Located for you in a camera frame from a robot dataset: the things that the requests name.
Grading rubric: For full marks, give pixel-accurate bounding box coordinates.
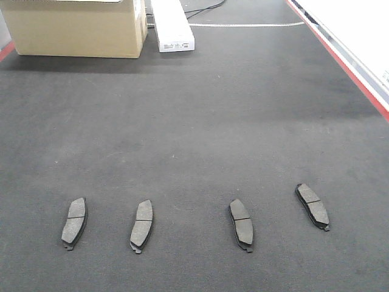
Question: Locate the second-left grey brake pad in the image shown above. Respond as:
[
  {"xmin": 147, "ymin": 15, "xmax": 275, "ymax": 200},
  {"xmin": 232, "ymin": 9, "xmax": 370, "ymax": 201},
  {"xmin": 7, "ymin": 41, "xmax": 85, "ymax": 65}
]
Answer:
[{"xmin": 130, "ymin": 200, "xmax": 154, "ymax": 254}]

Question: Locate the black conveyor belt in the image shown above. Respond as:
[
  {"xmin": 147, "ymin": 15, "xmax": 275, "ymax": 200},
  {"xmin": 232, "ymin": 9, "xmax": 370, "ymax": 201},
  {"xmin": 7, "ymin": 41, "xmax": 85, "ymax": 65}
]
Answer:
[{"xmin": 1, "ymin": 1, "xmax": 388, "ymax": 291}]

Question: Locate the long white box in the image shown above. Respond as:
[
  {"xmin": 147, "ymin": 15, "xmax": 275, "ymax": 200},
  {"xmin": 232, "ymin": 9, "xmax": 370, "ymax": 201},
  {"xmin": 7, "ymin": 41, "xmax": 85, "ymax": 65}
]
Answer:
[{"xmin": 151, "ymin": 0, "xmax": 195, "ymax": 53}]

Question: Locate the cardboard box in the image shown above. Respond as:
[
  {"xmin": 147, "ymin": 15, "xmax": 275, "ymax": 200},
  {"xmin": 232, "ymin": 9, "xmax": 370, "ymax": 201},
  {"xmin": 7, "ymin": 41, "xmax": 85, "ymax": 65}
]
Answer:
[{"xmin": 1, "ymin": 1, "xmax": 148, "ymax": 58}]

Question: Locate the black floor cable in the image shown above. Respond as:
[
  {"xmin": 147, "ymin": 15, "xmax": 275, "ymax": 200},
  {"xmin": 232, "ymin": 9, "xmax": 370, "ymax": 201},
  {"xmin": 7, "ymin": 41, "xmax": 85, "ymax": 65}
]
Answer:
[{"xmin": 145, "ymin": 0, "xmax": 227, "ymax": 19}]

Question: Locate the white conveyor side rail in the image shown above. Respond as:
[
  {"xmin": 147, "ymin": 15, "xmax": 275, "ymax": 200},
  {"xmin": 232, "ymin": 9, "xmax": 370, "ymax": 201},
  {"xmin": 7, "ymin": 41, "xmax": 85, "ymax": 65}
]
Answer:
[{"xmin": 288, "ymin": 1, "xmax": 388, "ymax": 119}]

